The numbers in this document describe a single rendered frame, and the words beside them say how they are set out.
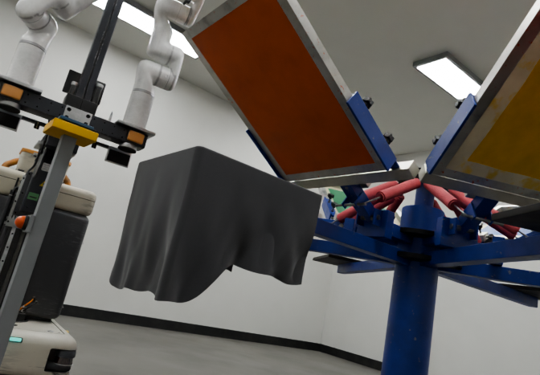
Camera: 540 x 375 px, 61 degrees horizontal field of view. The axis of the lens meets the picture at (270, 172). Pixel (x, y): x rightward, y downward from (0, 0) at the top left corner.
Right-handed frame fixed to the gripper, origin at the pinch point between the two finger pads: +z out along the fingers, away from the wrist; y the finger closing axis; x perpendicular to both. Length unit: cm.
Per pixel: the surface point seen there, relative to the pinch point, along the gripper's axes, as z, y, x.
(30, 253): 92, -13, -10
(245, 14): -6.5, -21.3, 9.3
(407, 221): 0, -144, -1
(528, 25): -12, -66, 83
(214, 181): 54, -36, 23
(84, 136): 57, -5, -5
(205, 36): -6.8, -20.0, -16.9
